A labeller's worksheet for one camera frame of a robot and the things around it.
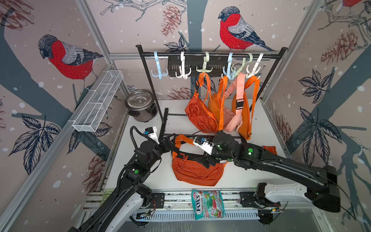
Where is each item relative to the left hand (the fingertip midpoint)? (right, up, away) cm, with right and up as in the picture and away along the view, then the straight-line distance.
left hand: (174, 133), depth 74 cm
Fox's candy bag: (+17, -34, -4) cm, 39 cm away
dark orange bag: (+6, -22, +8) cm, 24 cm away
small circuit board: (-15, -41, -2) cm, 44 cm away
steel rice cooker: (-26, +16, +23) cm, 38 cm away
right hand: (+13, -6, -4) cm, 15 cm away
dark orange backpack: (+13, +12, +13) cm, 23 cm away
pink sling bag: (+34, +6, +11) cm, 36 cm away
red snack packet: (+62, -12, +17) cm, 65 cm away
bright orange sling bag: (+45, +20, +11) cm, 50 cm away
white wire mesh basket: (-43, +8, -3) cm, 44 cm away
